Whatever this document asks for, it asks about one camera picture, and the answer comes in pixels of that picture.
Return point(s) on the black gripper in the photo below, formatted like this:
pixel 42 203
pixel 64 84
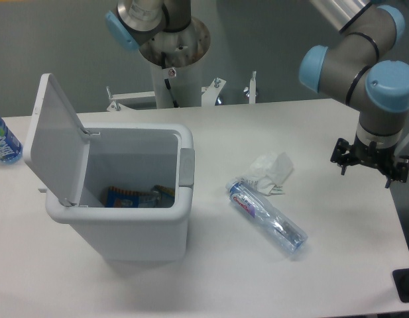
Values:
pixel 373 151

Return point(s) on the white paper tissue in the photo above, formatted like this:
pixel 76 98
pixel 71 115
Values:
pixel 268 172

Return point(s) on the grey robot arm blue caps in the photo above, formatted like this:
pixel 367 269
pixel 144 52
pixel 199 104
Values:
pixel 353 73

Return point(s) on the white plastic trash can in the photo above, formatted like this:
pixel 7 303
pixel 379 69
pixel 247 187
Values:
pixel 134 157

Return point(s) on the white trash can lid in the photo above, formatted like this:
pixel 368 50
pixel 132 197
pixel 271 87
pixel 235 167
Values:
pixel 57 144

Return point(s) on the clear crushed plastic bottle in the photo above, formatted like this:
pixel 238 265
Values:
pixel 260 211

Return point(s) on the colourful snack wrapper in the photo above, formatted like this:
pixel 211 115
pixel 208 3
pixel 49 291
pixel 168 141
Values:
pixel 157 197

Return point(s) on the blue labelled water bottle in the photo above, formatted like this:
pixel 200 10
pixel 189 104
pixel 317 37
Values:
pixel 11 149

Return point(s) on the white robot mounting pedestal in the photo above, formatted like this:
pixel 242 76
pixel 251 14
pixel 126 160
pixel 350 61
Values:
pixel 175 60

